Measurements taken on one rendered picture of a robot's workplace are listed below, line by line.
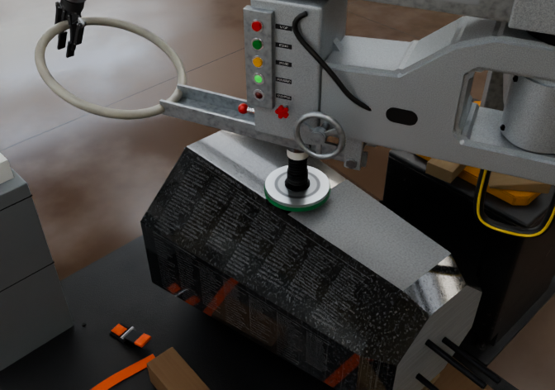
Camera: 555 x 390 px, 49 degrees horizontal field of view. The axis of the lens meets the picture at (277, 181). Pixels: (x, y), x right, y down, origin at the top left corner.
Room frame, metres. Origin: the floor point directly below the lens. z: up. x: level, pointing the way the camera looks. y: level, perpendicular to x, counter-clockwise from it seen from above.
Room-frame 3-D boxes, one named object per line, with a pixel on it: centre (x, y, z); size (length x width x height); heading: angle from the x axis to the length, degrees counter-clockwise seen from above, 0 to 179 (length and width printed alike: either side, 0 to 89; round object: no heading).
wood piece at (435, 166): (1.81, -0.64, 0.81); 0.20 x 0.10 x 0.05; 141
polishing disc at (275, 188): (1.58, -0.07, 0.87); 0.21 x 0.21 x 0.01
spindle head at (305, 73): (1.55, -0.14, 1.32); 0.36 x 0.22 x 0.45; 67
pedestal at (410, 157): (1.94, -0.86, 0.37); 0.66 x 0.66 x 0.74; 43
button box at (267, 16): (1.50, 0.04, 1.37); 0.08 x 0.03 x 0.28; 67
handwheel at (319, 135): (1.42, -0.13, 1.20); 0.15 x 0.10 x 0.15; 67
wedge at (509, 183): (1.70, -0.85, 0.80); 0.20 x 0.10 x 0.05; 80
